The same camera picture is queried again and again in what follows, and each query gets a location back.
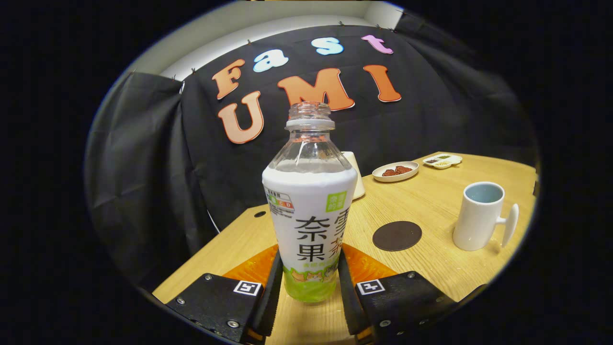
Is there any cream white toaster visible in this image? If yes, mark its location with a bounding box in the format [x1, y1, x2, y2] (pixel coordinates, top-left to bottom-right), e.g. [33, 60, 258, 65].
[341, 151, 365, 200]

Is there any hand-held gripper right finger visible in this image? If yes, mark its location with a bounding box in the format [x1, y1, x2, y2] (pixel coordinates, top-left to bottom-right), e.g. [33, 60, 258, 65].
[337, 243, 458, 345]

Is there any wooden table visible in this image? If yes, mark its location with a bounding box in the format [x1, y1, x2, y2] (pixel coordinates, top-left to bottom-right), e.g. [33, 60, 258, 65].
[152, 152, 538, 345]

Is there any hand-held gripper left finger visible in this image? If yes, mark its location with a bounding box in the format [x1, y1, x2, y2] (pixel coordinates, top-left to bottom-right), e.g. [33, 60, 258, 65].
[165, 244, 284, 345]

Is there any black backdrop cloth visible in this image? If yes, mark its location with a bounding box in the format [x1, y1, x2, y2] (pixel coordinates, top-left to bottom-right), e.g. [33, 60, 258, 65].
[84, 22, 539, 293]

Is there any white cup with handle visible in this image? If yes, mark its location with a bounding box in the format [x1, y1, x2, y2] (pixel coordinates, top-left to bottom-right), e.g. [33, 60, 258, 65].
[453, 182, 519, 252]

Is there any white divided condiment dish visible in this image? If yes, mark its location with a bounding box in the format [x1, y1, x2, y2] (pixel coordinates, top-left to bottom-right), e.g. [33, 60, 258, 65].
[422, 153, 463, 170]

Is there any white green juice bottle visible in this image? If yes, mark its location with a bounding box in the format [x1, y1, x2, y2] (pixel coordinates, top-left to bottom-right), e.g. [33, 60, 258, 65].
[262, 102, 358, 303]

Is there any round cream plate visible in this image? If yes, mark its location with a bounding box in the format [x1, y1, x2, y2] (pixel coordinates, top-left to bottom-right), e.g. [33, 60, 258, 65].
[372, 161, 420, 183]

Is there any dark round coaster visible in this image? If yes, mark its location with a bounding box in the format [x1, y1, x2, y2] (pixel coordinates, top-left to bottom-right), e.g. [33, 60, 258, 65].
[373, 221, 423, 252]

